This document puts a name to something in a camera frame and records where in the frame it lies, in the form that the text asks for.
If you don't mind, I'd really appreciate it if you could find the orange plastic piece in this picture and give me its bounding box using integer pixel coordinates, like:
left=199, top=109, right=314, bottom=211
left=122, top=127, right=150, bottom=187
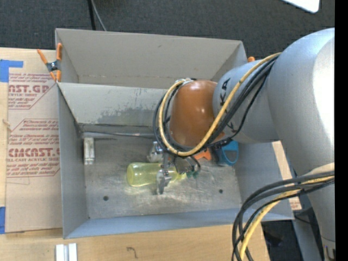
left=194, top=148, right=213, bottom=162

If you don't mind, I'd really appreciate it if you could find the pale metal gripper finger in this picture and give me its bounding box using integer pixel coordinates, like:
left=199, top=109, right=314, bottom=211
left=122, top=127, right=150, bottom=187
left=160, top=169, right=173, bottom=187
left=156, top=172, right=165, bottom=195

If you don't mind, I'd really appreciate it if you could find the brown cardboard board red print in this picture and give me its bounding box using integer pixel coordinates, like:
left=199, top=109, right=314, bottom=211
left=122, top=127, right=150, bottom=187
left=0, top=47, right=64, bottom=235

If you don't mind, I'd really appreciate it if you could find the grey metal bin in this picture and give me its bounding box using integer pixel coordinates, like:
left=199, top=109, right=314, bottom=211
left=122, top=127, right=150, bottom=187
left=55, top=28, right=296, bottom=240

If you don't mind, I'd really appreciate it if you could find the blue ring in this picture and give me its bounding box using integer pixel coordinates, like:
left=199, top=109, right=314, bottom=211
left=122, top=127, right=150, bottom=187
left=215, top=140, right=240, bottom=166

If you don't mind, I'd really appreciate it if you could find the white rectangular block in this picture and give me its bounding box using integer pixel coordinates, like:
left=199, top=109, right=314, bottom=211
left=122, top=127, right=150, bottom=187
left=83, top=137, right=96, bottom=165

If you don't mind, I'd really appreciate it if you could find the yellow clear plastic bottle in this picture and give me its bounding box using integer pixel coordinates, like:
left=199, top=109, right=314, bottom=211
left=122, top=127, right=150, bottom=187
left=126, top=161, right=188, bottom=188

